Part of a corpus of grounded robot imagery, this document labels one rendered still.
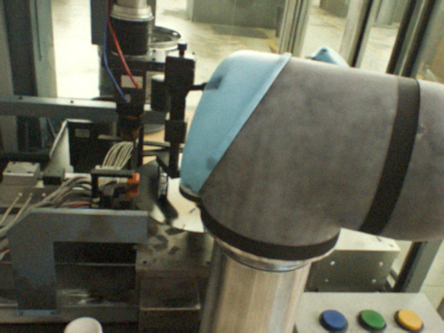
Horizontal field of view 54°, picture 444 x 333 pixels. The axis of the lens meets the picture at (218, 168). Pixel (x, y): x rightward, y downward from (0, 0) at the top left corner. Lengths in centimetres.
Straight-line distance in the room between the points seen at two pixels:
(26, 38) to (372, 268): 111
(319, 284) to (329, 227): 71
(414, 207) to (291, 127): 9
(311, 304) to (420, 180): 57
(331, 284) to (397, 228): 74
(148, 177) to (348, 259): 48
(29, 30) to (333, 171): 120
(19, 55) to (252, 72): 118
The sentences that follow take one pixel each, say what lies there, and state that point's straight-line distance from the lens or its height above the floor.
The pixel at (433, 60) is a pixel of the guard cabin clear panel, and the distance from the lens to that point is 105.
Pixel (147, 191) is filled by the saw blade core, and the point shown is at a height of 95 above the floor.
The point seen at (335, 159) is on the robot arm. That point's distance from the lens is 28.
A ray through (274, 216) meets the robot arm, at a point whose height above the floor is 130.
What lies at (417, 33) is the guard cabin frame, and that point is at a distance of 110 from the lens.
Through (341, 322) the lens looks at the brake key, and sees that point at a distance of 81.
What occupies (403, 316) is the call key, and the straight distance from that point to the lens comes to 87.
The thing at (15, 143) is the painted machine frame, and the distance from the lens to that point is 151.
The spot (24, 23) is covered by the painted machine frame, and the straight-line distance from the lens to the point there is 141.
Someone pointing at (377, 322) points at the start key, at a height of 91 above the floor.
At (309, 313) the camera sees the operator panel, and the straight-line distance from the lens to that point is 82.
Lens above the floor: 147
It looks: 29 degrees down
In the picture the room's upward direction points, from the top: 8 degrees clockwise
